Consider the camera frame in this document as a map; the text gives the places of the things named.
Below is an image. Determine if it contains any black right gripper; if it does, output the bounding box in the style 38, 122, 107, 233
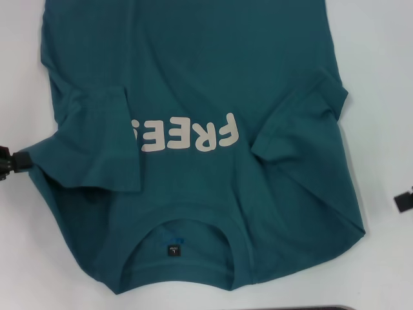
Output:
394, 185, 413, 214

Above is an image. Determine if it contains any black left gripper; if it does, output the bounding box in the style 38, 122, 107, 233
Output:
0, 145, 34, 182

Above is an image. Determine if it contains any teal t-shirt with FREE print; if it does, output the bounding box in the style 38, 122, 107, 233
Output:
19, 0, 367, 287

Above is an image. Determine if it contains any dark robot torso edge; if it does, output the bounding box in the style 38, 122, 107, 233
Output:
225, 304, 353, 310

